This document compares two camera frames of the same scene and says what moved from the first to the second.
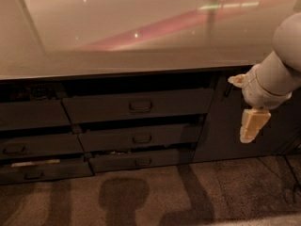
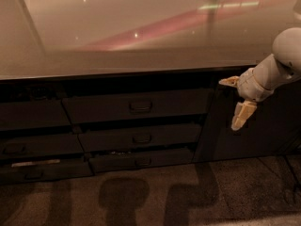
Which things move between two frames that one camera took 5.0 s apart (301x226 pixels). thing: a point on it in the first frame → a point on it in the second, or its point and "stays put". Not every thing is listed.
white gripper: [254, 90] → [248, 88]
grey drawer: [40, 146] stays put
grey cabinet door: [219, 137] stays put
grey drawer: [33, 114] stays put
